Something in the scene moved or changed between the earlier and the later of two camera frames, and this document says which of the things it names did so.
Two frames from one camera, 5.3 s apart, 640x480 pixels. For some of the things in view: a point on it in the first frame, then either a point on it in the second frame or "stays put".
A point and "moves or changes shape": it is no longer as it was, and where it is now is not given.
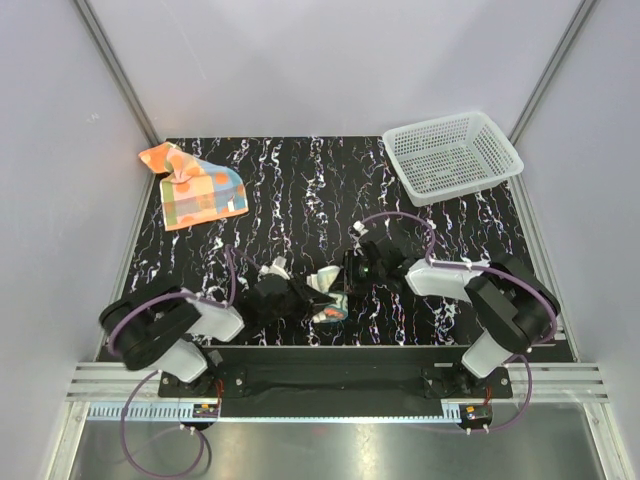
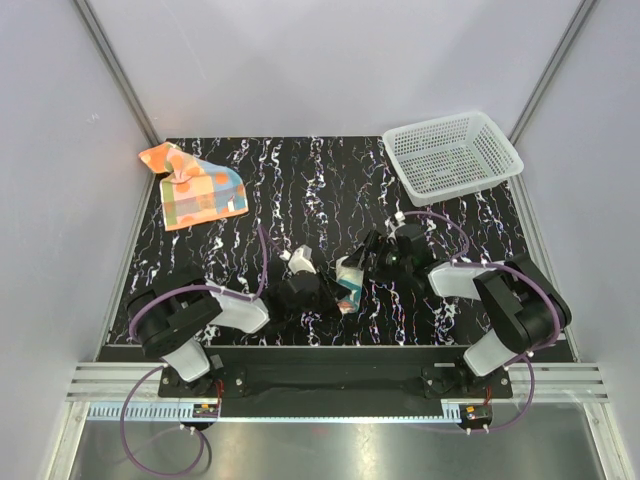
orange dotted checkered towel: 193,190 stays put
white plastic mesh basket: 446,159 stays put
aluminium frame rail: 113,392 stays put
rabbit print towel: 320,281 moves or changes shape
